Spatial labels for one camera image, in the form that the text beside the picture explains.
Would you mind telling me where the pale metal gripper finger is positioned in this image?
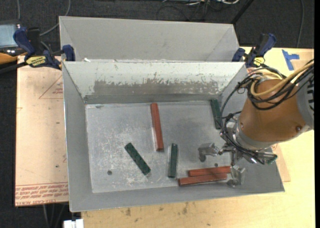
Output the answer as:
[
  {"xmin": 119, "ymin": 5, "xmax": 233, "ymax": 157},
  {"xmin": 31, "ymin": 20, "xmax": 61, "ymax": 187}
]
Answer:
[
  {"xmin": 198, "ymin": 142, "xmax": 222, "ymax": 162},
  {"xmin": 226, "ymin": 166, "xmax": 247, "ymax": 189}
]

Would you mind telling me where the red-brown flat block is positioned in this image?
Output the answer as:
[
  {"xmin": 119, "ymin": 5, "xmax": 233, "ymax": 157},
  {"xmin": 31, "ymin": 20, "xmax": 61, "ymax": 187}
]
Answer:
[
  {"xmin": 187, "ymin": 165, "xmax": 232, "ymax": 177},
  {"xmin": 149, "ymin": 102, "xmax": 165, "ymax": 152},
  {"xmin": 177, "ymin": 173, "xmax": 229, "ymax": 187}
]

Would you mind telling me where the dark green flat block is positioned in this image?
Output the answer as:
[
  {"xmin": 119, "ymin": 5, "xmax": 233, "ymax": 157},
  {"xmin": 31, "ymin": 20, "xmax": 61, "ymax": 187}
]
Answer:
[
  {"xmin": 167, "ymin": 143, "xmax": 179, "ymax": 178},
  {"xmin": 124, "ymin": 142, "xmax": 152, "ymax": 176},
  {"xmin": 209, "ymin": 99, "xmax": 223, "ymax": 130}
]

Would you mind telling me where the grey metal bin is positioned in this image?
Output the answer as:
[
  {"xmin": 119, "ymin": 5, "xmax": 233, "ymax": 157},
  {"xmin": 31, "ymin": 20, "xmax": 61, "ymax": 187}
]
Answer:
[{"xmin": 58, "ymin": 16, "xmax": 286, "ymax": 213}]

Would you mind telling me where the brown cardboard board, red print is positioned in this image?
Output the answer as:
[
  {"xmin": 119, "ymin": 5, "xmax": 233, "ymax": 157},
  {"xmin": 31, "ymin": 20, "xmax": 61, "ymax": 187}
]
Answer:
[{"xmin": 14, "ymin": 55, "xmax": 292, "ymax": 207}]

